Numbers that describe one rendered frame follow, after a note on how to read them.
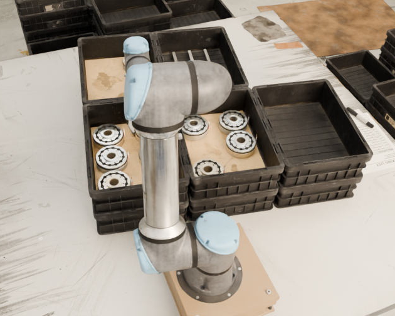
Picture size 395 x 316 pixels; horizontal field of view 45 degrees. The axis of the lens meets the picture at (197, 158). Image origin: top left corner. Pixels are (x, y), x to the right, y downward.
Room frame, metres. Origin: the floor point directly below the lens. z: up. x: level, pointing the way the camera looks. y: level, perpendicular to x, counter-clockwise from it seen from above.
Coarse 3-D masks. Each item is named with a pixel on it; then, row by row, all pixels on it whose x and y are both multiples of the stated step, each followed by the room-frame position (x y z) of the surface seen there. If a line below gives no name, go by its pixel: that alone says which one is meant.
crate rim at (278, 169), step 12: (252, 96) 1.31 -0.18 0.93; (264, 120) 1.19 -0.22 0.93; (180, 132) 1.11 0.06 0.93; (276, 156) 1.03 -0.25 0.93; (264, 168) 0.98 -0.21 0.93; (276, 168) 0.98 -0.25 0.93; (192, 180) 0.91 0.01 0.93; (204, 180) 0.92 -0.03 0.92; (216, 180) 0.93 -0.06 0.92; (228, 180) 0.94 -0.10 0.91
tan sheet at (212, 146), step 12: (216, 120) 1.28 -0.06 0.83; (216, 132) 1.22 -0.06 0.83; (192, 144) 1.15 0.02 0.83; (204, 144) 1.16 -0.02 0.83; (216, 144) 1.16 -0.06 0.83; (192, 156) 1.10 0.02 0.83; (204, 156) 1.10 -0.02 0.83; (216, 156) 1.11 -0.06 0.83; (228, 156) 1.11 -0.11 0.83; (252, 156) 1.12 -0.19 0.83; (228, 168) 1.05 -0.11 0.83; (240, 168) 1.06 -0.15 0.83; (252, 168) 1.06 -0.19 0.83
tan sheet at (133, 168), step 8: (96, 128) 1.21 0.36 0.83; (128, 128) 1.22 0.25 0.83; (128, 136) 1.17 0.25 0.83; (128, 144) 1.14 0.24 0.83; (136, 144) 1.14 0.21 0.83; (96, 152) 1.09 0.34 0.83; (136, 152) 1.10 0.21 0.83; (128, 160) 1.06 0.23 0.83; (136, 160) 1.07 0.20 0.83; (96, 168) 1.02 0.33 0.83; (128, 168) 1.03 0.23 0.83; (136, 168) 1.03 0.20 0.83; (96, 176) 0.98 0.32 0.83; (136, 176) 0.99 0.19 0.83; (96, 184) 0.95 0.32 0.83
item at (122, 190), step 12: (84, 108) 1.19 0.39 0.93; (84, 120) 1.14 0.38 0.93; (84, 132) 1.08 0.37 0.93; (180, 144) 1.05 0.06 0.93; (180, 156) 1.00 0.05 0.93; (180, 180) 0.91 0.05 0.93; (96, 192) 0.84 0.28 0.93; (108, 192) 0.85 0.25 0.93; (120, 192) 0.85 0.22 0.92; (132, 192) 0.86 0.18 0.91
